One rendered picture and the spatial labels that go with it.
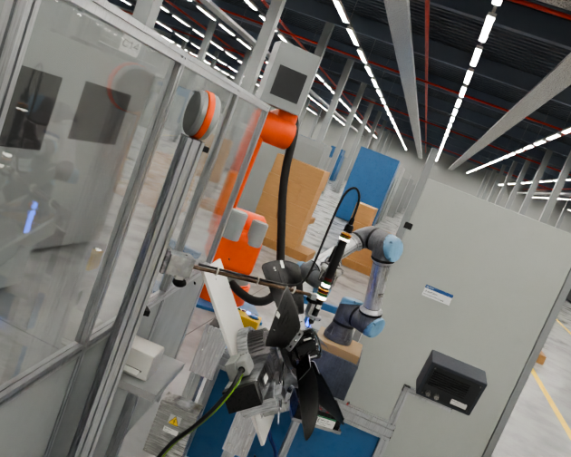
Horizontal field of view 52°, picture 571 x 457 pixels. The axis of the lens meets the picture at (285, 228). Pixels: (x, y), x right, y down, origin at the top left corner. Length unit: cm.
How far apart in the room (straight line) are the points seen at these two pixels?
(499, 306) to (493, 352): 32
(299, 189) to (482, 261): 638
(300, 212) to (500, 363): 643
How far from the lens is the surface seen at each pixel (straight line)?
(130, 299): 204
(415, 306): 422
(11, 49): 121
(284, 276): 236
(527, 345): 442
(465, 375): 279
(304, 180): 1022
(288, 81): 604
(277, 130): 613
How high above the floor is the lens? 192
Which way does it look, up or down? 8 degrees down
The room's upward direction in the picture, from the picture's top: 21 degrees clockwise
